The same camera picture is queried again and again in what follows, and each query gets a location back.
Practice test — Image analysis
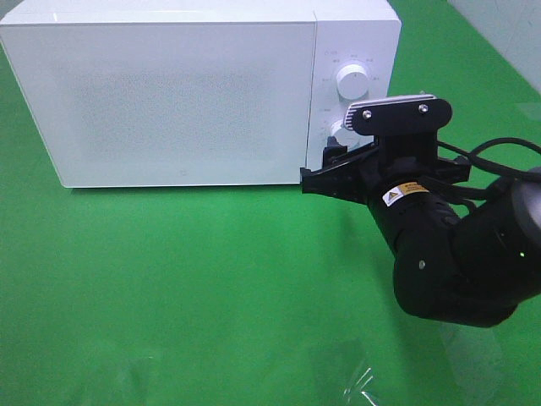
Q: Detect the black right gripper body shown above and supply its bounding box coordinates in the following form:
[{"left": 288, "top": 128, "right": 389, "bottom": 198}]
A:
[{"left": 357, "top": 145, "right": 472, "bottom": 203}]

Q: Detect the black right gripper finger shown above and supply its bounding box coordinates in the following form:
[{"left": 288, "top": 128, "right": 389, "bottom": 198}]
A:
[
  {"left": 300, "top": 145, "right": 379, "bottom": 205},
  {"left": 322, "top": 136, "right": 374, "bottom": 167}
]

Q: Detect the white dial knob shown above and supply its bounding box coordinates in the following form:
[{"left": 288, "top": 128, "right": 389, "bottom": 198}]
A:
[
  {"left": 336, "top": 63, "right": 369, "bottom": 100},
  {"left": 330, "top": 121, "right": 361, "bottom": 150}
]

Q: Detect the white microwave door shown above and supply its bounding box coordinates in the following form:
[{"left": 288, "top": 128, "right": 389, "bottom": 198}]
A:
[{"left": 1, "top": 23, "right": 314, "bottom": 188}]

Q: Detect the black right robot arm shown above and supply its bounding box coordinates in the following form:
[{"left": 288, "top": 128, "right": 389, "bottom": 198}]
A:
[{"left": 301, "top": 144, "right": 540, "bottom": 327}]

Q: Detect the white microwave oven body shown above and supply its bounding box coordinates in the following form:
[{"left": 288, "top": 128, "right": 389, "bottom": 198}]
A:
[{"left": 1, "top": 1, "right": 402, "bottom": 170}]

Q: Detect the green table mat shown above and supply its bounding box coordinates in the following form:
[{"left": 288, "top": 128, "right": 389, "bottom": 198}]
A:
[{"left": 1, "top": 58, "right": 540, "bottom": 405}]

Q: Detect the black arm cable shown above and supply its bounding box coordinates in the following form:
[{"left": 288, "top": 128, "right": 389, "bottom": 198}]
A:
[{"left": 434, "top": 137, "right": 541, "bottom": 204}]

